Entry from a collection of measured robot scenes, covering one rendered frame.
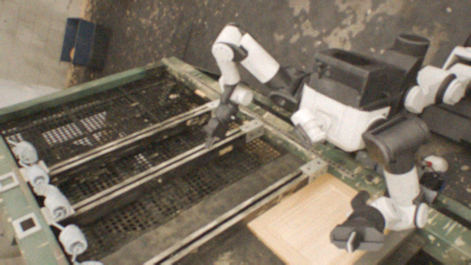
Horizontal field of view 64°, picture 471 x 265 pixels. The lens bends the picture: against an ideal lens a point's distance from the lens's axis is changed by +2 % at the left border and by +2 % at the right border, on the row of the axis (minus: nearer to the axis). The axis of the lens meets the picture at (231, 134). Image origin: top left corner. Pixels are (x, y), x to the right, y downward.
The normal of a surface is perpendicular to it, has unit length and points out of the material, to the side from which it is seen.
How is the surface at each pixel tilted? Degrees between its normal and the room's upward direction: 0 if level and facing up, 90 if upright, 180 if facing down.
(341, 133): 23
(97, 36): 90
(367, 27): 0
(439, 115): 0
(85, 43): 90
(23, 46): 90
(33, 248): 59
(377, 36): 0
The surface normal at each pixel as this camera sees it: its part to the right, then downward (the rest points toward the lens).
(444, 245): -0.78, 0.37
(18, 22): 0.69, 0.29
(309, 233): -0.01, -0.81
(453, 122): -0.68, -0.09
